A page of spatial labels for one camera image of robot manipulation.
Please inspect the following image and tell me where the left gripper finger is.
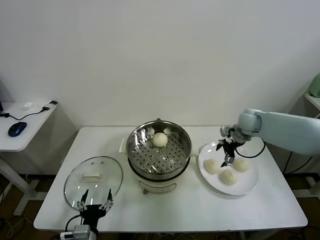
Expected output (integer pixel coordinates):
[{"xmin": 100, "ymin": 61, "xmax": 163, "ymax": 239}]
[
  {"xmin": 76, "ymin": 189, "xmax": 89, "ymax": 211},
  {"xmin": 101, "ymin": 189, "xmax": 115, "ymax": 210}
]

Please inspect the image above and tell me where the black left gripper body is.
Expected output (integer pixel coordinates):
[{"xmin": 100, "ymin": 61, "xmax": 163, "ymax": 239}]
[{"xmin": 80, "ymin": 204, "xmax": 107, "ymax": 232}]

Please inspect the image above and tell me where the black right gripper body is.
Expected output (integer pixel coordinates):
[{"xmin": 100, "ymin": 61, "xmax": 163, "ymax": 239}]
[{"xmin": 222, "ymin": 139, "xmax": 242, "ymax": 159}]

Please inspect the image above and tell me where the white steamed baozi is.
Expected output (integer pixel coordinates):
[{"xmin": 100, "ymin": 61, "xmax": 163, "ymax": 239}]
[
  {"xmin": 152, "ymin": 132, "xmax": 168, "ymax": 148},
  {"xmin": 204, "ymin": 158, "xmax": 221, "ymax": 175},
  {"xmin": 232, "ymin": 157, "xmax": 250, "ymax": 173},
  {"xmin": 218, "ymin": 169, "xmax": 239, "ymax": 187}
]

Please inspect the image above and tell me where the round glass lid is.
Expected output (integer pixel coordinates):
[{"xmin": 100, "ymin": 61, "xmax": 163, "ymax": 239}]
[{"xmin": 63, "ymin": 156, "xmax": 124, "ymax": 211}]

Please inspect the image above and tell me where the stainless steel steamer basket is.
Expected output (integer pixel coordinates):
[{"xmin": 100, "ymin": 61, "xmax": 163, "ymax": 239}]
[{"xmin": 119, "ymin": 121, "xmax": 200, "ymax": 177}]

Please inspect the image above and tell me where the white round plate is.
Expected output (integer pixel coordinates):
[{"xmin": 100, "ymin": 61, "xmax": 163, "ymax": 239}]
[{"xmin": 198, "ymin": 141, "xmax": 259, "ymax": 196}]

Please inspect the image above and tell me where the white side desk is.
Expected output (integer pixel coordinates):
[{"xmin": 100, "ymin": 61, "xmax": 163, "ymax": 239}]
[{"xmin": 0, "ymin": 101, "xmax": 58, "ymax": 216}]

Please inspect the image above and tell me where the white shelf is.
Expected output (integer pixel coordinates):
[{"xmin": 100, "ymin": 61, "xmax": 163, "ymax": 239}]
[{"xmin": 303, "ymin": 91, "xmax": 320, "ymax": 111}]

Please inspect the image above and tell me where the blue computer mouse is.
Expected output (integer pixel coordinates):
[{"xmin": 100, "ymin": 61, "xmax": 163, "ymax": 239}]
[{"xmin": 7, "ymin": 121, "xmax": 28, "ymax": 137}]

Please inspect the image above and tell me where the pale green appliance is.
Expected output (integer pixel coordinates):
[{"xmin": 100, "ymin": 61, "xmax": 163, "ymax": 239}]
[{"xmin": 309, "ymin": 74, "xmax": 320, "ymax": 98}]

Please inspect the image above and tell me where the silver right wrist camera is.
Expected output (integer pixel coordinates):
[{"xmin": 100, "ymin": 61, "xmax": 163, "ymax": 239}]
[{"xmin": 219, "ymin": 125, "xmax": 236, "ymax": 138}]

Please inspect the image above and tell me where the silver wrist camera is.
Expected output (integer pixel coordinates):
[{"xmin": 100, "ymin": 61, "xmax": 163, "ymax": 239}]
[
  {"xmin": 60, "ymin": 224, "xmax": 92, "ymax": 240},
  {"xmin": 219, "ymin": 125, "xmax": 236, "ymax": 138}
]

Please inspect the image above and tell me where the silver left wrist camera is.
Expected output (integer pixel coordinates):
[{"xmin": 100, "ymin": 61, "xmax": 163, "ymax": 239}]
[{"xmin": 60, "ymin": 224, "xmax": 92, "ymax": 240}]

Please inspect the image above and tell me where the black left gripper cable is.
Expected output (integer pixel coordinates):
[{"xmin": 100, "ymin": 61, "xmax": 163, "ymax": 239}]
[{"xmin": 65, "ymin": 216, "xmax": 85, "ymax": 233}]

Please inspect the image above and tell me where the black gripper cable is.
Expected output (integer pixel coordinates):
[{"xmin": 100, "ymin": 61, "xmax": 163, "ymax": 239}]
[
  {"xmin": 234, "ymin": 139, "xmax": 266, "ymax": 159},
  {"xmin": 65, "ymin": 216, "xmax": 85, "ymax": 233}
]

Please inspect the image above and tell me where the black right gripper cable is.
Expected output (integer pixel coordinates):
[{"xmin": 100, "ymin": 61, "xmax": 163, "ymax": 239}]
[{"xmin": 234, "ymin": 139, "xmax": 266, "ymax": 159}]

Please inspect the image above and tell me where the black wall power cable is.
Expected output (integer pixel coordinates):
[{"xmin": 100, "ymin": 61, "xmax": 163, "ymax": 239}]
[{"xmin": 283, "ymin": 151, "xmax": 315, "ymax": 175}]

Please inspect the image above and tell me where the black desk cable with adapter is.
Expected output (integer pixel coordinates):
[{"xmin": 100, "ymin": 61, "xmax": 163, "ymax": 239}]
[{"xmin": 0, "ymin": 100, "xmax": 58, "ymax": 121}]

